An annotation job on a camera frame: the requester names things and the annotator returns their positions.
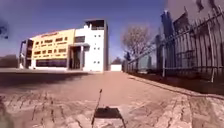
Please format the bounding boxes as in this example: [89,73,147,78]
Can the dark ground strip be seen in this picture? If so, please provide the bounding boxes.
[128,71,224,97]

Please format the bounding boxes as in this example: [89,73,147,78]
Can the red brick path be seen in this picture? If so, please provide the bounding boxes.
[0,70,224,128]

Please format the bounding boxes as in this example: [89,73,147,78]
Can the kerb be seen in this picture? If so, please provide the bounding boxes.
[128,73,224,100]

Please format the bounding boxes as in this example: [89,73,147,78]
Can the bare tree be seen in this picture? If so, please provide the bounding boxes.
[120,24,154,71]

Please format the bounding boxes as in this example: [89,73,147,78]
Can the yellow and white building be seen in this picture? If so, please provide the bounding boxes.
[18,18,110,73]

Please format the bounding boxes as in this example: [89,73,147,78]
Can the metal railing fence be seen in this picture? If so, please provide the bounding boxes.
[124,4,224,84]

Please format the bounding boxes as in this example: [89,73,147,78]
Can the grey asphalt road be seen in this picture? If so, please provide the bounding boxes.
[0,68,92,90]

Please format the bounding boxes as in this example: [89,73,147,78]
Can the distant dark trees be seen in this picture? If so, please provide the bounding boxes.
[0,54,20,69]

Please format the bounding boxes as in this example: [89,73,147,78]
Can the tall blue pillar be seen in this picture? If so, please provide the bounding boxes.
[160,9,175,69]

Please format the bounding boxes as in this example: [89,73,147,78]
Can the small white building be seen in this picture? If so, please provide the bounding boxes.
[109,63,123,72]

